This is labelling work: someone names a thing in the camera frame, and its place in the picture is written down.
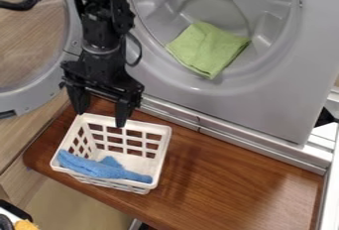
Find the green cloth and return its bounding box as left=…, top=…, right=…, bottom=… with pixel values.
left=164, top=21, right=252, bottom=80

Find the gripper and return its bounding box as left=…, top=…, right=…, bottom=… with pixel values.
left=57, top=45, right=146, bottom=129

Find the washing machine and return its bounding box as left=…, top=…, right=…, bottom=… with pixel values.
left=0, top=0, right=339, bottom=176

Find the white basket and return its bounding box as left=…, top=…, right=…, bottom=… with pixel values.
left=49, top=112, right=174, bottom=195

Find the blue cloth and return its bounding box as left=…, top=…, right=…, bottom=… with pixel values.
left=56, top=149, right=154, bottom=184

